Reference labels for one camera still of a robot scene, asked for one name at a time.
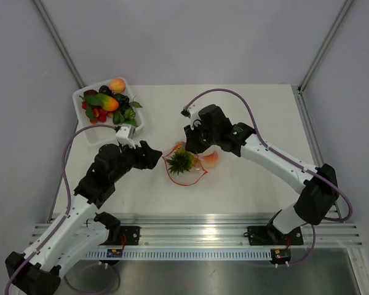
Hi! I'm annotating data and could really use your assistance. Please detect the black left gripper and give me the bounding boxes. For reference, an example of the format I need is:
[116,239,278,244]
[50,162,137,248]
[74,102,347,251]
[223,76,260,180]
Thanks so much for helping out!
[111,140,162,183]

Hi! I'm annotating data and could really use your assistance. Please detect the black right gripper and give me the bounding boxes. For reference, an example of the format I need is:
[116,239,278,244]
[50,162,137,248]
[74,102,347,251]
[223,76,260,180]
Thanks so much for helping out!
[184,120,220,155]

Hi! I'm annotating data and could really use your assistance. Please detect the peach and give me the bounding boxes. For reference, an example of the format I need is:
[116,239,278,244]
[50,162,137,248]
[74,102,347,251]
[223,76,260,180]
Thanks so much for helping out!
[200,151,219,169]
[108,77,126,93]

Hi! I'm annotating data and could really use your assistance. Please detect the orange spiky pineapple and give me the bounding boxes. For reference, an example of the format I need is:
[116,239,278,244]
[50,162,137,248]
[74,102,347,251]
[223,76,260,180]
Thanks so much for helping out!
[166,148,199,175]

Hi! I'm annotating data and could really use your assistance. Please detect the clear zip bag orange zipper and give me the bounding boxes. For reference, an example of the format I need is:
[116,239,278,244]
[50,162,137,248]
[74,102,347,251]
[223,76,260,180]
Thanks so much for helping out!
[162,141,220,187]

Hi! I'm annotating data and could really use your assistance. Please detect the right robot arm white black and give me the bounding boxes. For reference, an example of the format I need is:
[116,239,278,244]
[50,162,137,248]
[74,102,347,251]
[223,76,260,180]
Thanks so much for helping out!
[181,104,338,245]

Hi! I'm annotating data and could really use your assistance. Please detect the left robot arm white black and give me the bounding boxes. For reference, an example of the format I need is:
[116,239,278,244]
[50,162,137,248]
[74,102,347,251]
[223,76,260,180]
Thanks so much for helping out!
[5,141,162,294]

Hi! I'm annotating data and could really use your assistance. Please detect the white perforated plastic basket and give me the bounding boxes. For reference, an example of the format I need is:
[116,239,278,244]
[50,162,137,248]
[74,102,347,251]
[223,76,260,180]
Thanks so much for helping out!
[73,77,145,133]

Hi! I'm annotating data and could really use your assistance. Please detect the dark grape bunch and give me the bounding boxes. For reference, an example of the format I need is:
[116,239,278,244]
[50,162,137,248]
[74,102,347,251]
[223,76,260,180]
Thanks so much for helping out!
[113,93,130,112]

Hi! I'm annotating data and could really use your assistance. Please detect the red strawberries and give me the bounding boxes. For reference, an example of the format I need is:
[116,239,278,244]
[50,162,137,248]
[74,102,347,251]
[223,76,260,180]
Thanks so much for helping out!
[81,90,114,124]

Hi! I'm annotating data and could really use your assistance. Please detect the green orange mango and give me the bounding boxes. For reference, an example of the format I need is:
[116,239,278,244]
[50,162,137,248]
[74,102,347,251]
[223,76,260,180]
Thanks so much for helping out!
[95,93,119,111]

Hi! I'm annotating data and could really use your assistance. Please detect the large green leaf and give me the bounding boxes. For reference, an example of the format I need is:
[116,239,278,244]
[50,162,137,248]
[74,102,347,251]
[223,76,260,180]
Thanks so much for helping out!
[84,95,101,106]

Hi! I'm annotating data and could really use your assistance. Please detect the peach at basket back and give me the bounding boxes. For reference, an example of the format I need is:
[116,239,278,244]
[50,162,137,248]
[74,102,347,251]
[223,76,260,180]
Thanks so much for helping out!
[108,77,126,93]

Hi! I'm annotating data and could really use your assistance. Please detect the dark plum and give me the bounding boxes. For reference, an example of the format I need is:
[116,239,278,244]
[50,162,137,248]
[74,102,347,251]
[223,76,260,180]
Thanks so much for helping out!
[98,85,113,96]

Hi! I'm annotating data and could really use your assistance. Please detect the left controller board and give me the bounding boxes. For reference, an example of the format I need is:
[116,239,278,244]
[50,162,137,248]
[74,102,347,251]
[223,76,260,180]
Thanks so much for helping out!
[106,248,123,259]

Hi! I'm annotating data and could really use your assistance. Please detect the controller board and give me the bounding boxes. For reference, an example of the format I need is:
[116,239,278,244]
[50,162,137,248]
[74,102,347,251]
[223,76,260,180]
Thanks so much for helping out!
[270,248,292,266]
[106,248,123,259]

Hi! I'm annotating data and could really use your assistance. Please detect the right controller board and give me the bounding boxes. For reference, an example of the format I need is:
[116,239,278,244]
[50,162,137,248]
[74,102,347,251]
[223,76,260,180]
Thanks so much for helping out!
[270,248,292,266]

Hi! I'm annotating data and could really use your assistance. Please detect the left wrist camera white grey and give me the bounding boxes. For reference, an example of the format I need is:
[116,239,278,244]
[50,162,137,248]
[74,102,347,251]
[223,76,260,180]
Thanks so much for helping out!
[115,124,136,149]

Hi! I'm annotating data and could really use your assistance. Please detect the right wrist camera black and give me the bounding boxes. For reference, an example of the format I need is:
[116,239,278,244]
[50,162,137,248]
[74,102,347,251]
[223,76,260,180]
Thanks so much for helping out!
[180,104,199,119]

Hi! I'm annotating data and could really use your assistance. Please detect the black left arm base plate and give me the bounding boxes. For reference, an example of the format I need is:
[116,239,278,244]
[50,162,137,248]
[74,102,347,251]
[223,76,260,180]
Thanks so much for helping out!
[101,226,141,246]

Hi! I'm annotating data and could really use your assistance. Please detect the aluminium rail at table edge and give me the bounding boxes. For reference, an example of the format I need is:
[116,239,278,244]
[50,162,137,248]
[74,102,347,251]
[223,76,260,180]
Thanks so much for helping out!
[113,213,363,248]

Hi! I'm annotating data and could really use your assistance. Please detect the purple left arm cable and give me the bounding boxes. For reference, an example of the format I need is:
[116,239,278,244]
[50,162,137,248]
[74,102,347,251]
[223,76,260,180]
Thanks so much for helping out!
[4,124,124,294]

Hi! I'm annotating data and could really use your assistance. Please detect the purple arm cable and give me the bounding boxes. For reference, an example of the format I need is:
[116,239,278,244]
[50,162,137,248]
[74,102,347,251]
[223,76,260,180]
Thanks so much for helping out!
[186,88,354,267]
[4,124,124,294]

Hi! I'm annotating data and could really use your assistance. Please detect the white slotted cable duct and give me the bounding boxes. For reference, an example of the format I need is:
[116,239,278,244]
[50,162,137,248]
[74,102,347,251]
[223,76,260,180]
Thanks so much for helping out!
[83,248,271,261]

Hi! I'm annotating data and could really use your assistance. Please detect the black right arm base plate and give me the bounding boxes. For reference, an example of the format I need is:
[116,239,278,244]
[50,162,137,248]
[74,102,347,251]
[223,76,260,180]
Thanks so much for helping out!
[243,226,304,246]

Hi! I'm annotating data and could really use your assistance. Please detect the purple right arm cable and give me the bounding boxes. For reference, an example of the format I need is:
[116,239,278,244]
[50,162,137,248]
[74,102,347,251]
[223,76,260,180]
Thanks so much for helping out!
[186,88,354,267]

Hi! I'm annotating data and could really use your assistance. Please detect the right corner aluminium post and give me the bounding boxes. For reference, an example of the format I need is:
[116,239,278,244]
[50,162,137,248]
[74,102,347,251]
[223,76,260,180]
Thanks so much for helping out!
[298,0,357,95]

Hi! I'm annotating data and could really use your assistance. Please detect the corner aluminium post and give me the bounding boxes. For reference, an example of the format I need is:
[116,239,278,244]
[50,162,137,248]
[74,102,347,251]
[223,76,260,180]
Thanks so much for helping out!
[298,0,357,95]
[31,0,85,88]

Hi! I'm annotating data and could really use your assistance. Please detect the left corner aluminium post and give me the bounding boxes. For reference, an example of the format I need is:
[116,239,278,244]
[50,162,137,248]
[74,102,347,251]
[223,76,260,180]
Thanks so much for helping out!
[31,0,85,88]

